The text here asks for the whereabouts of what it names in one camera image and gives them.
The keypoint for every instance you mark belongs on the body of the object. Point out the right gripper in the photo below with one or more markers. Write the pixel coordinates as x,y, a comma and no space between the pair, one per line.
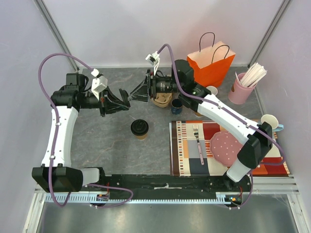
149,85

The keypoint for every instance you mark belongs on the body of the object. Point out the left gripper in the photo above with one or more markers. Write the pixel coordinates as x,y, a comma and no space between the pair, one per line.
109,104

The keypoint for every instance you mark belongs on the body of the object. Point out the black plastic coffee lid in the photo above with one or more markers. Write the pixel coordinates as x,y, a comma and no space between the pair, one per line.
139,127

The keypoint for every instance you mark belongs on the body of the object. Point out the single brown paper cup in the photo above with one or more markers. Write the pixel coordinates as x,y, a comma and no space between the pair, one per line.
141,137

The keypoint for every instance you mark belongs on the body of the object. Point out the orange paper bag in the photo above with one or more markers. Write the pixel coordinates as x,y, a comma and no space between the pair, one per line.
211,64

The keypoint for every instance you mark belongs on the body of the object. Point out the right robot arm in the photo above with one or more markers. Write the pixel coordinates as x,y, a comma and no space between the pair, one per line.
256,139

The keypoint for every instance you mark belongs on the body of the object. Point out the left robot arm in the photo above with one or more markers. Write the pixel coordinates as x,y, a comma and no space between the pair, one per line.
55,172

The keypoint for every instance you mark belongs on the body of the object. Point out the cardboard cup carrier stack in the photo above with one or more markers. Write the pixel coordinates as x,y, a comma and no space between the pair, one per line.
162,99

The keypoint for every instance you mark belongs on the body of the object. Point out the dark blue ceramic mug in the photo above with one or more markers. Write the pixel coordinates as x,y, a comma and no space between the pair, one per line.
176,106

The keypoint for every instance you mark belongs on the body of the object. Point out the stack of brown paper cups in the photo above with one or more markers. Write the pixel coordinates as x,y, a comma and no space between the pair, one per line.
198,114

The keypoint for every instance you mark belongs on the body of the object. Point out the patterned colourful placemat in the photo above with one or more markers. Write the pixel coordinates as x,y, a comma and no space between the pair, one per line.
184,155

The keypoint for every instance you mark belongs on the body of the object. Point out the pink straw holder cup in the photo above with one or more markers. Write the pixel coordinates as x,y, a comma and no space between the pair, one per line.
239,94

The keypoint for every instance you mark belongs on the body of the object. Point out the pink dotted plate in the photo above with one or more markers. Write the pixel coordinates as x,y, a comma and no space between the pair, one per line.
224,148

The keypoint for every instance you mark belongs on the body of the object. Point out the bundle of white straws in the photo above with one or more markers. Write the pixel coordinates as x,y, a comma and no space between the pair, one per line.
253,75

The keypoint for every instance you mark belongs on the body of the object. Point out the light blue mug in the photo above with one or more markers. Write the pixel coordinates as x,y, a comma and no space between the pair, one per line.
273,121

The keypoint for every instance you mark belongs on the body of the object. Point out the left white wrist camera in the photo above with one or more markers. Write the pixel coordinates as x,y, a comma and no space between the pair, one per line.
99,83

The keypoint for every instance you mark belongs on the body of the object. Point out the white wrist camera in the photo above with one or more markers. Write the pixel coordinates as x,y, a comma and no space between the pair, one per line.
99,83
154,60

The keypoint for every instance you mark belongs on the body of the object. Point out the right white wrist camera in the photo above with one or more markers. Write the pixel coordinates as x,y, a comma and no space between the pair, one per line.
154,60

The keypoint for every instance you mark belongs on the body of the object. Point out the fork with pink handle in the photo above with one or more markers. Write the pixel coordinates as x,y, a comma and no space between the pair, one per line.
196,135

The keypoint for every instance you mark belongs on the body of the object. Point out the grey slotted cable duct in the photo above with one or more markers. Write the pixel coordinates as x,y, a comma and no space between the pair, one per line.
94,198

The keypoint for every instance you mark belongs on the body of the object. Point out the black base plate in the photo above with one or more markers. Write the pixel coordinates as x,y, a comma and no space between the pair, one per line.
166,186

